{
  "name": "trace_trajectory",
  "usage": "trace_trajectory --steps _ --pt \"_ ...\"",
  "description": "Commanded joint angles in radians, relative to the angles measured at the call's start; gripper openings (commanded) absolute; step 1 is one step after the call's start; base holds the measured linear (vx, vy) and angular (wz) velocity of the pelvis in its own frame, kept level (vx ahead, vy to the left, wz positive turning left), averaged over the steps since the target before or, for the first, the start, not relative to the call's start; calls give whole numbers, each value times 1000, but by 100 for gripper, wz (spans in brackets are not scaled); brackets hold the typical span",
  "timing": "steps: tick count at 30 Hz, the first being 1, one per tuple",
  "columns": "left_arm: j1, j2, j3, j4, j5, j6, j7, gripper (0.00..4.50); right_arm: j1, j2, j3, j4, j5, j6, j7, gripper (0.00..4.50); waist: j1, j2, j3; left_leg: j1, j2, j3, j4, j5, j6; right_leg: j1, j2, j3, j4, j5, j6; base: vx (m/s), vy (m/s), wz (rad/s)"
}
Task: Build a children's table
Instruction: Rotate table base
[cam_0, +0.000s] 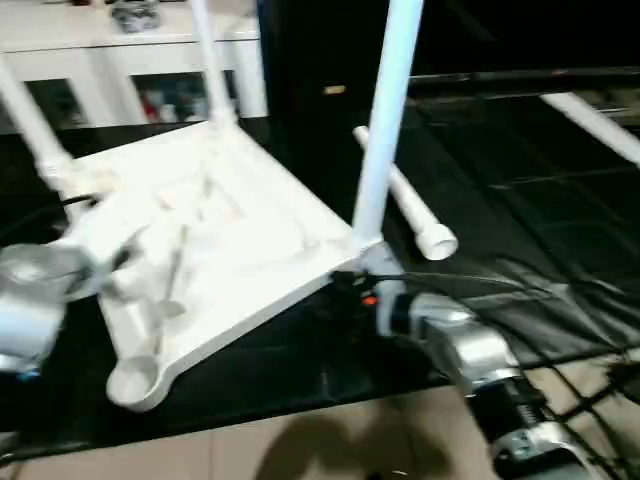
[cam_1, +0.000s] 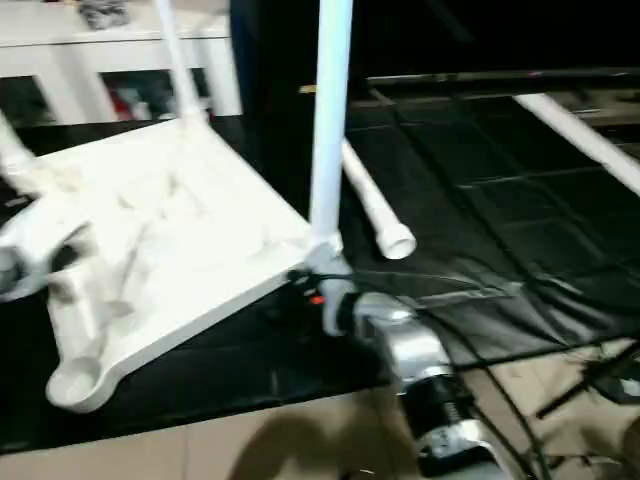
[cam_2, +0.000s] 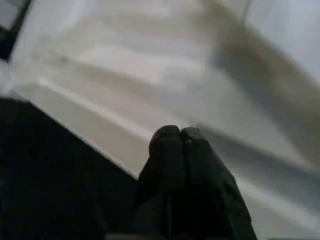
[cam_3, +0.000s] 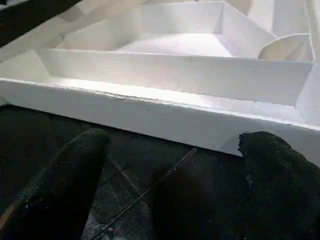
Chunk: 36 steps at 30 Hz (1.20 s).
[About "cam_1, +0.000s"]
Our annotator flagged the white plastic table top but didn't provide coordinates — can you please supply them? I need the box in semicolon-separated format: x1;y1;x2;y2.
0;117;346;415

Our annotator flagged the black metal rail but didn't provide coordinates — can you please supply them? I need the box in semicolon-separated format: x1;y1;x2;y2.
367;69;640;84

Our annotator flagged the black tripod stand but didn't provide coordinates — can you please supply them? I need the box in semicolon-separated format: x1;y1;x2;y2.
534;344;640;419

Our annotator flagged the white glass-door cabinet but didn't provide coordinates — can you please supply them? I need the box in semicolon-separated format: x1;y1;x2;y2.
0;0;244;126

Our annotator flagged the black work mat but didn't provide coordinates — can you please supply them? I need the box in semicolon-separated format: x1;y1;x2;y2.
0;89;640;441

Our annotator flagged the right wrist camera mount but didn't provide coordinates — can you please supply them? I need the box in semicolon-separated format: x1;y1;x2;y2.
312;239;356;336

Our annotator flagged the white plastic table leg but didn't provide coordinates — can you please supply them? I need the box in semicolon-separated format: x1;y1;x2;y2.
341;139;417;260
0;109;41;196
308;0;354;251
154;0;209;126

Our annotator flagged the white flat strip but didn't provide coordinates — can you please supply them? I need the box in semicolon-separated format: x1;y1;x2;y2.
514;93;640;196

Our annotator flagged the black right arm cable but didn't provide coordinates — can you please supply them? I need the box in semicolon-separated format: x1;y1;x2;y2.
344;269;551;480

